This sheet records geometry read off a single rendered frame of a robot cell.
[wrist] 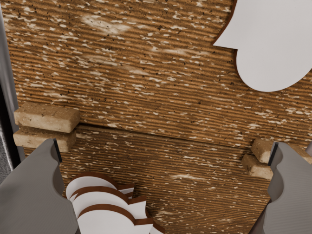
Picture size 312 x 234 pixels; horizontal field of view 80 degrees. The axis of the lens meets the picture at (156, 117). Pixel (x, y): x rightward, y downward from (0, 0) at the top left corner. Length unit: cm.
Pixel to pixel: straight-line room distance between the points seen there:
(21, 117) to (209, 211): 28
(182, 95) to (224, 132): 7
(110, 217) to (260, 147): 19
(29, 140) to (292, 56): 28
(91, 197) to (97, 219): 3
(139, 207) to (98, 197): 5
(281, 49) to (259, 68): 2
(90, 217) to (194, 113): 18
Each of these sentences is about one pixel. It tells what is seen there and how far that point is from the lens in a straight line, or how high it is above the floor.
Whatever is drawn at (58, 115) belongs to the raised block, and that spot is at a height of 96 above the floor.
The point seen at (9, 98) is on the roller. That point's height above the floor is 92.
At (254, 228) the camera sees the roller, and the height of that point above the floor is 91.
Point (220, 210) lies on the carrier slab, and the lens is 34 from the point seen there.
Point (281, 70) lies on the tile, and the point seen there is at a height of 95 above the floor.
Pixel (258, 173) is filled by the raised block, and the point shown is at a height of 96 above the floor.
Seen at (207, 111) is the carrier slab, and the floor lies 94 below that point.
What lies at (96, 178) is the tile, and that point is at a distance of 27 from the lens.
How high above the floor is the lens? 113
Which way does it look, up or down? 63 degrees down
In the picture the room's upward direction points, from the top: 178 degrees counter-clockwise
